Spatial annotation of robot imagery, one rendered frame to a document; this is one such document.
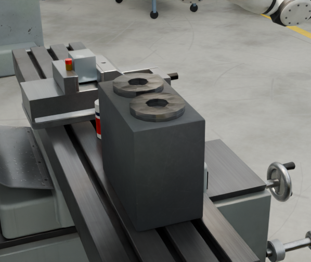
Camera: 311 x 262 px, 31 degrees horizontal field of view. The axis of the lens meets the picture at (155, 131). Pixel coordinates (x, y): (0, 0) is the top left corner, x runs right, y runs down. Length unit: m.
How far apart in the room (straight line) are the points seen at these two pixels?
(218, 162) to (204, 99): 2.19
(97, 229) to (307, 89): 3.11
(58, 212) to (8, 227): 0.11
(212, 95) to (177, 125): 2.90
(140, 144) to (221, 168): 0.68
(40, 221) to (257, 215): 0.56
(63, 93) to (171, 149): 0.49
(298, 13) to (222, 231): 0.58
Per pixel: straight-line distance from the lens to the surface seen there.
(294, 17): 1.32
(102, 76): 1.31
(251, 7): 1.30
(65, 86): 1.30
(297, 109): 3.64
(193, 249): 0.91
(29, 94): 1.32
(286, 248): 1.61
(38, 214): 1.27
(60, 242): 1.31
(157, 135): 0.86
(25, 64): 1.73
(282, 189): 1.66
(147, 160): 0.88
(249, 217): 1.48
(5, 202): 1.26
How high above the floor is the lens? 1.47
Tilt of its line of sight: 26 degrees down
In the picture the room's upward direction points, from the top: 1 degrees counter-clockwise
